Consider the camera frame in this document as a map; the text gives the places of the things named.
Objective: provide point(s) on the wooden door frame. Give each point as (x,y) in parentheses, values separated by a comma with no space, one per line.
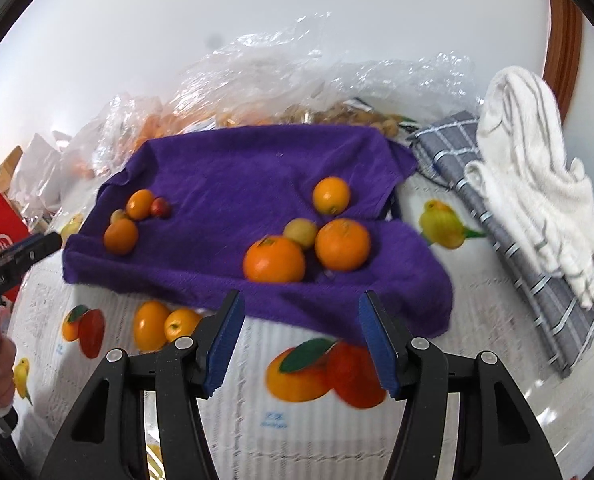
(562,50)

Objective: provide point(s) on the small orange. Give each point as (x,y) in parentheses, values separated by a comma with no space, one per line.
(331,195)
(140,204)

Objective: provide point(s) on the grey checked cloth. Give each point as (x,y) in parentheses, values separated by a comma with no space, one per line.
(457,145)

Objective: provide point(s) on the fruit-printed tablecloth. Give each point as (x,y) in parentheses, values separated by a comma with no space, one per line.
(477,360)

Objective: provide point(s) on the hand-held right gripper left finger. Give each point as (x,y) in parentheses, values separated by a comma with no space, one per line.
(222,350)

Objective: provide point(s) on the white plastic bag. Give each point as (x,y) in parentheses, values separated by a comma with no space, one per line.
(42,170)

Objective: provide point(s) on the oval orange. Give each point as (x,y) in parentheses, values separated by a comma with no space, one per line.
(150,325)

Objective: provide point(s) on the red jujube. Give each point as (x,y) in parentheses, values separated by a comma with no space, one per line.
(161,207)

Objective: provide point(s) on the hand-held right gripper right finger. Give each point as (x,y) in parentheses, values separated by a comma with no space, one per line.
(377,350)

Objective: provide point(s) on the cardboard box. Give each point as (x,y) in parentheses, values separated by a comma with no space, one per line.
(4,170)

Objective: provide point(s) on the large clear plastic bag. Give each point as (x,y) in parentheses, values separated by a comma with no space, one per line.
(277,70)

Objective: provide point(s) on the person's left hand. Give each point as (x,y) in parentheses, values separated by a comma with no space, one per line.
(4,365)

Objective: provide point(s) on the large orange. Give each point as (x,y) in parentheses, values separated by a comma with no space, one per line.
(342,244)

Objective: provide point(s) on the white striped towel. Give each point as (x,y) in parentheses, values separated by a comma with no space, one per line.
(522,125)

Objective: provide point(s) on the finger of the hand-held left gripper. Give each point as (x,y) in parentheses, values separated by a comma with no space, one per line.
(27,245)

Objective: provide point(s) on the yellow pear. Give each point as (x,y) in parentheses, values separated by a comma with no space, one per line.
(301,232)

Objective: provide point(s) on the purple towel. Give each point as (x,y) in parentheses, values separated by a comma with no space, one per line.
(227,175)

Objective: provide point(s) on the green jujube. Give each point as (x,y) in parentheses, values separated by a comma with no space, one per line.
(118,216)

